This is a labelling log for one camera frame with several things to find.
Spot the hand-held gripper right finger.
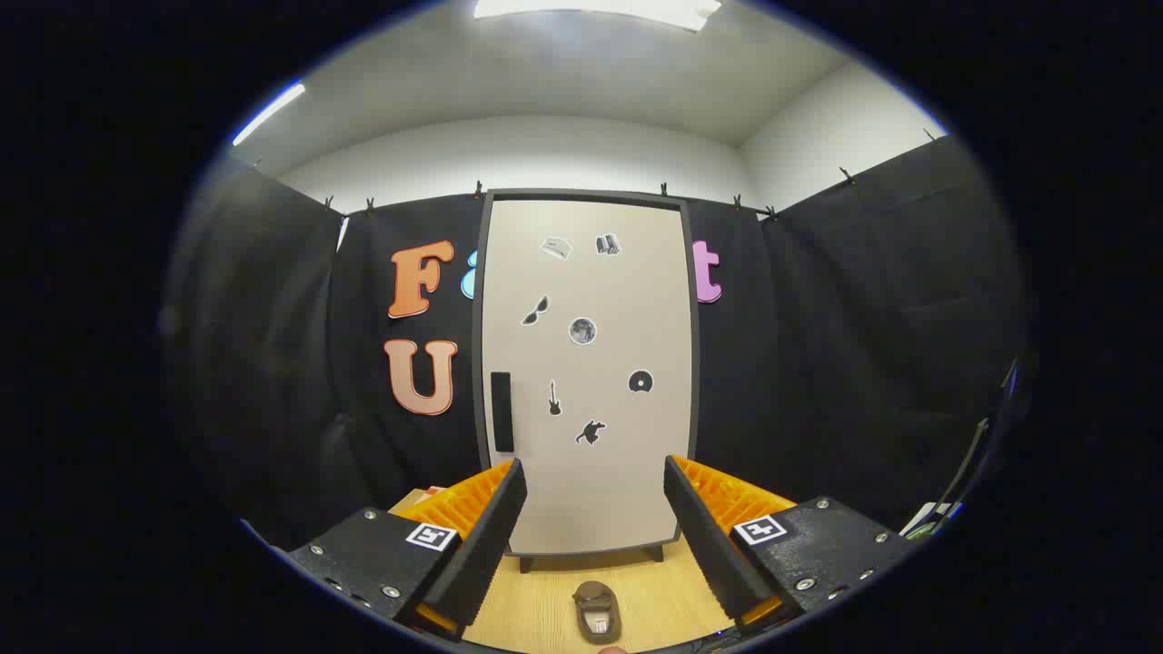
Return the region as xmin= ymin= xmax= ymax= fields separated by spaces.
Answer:
xmin=663 ymin=454 xmax=919 ymax=637

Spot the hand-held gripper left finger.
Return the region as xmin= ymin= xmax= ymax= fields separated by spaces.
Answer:
xmin=286 ymin=457 xmax=528 ymax=641

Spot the black door handle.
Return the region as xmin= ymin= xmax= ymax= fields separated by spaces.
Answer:
xmin=491 ymin=372 xmax=515 ymax=453

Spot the brown fuzzy slipper shoe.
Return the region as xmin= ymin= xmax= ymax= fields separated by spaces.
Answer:
xmin=572 ymin=581 xmax=623 ymax=645

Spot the dark grey shoe cabinet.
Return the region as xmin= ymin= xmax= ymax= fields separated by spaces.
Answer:
xmin=471 ymin=189 xmax=701 ymax=573

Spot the beige book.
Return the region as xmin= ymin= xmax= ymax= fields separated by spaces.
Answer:
xmin=391 ymin=488 xmax=451 ymax=520

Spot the black backdrop cloth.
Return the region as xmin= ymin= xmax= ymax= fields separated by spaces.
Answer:
xmin=164 ymin=132 xmax=1032 ymax=555

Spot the white green-printed sheet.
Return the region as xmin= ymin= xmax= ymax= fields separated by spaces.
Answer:
xmin=900 ymin=500 xmax=964 ymax=541

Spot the thin black pole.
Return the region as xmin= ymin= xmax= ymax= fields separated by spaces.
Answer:
xmin=945 ymin=418 xmax=991 ymax=508

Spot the row of black cloth clips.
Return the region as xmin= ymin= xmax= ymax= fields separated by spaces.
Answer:
xmin=250 ymin=127 xmax=941 ymax=223

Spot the ceiling light strip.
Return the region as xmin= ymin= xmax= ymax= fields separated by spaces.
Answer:
xmin=232 ymin=82 xmax=307 ymax=146

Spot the ceiling light panel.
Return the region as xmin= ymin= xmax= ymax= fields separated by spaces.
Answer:
xmin=472 ymin=0 xmax=723 ymax=33

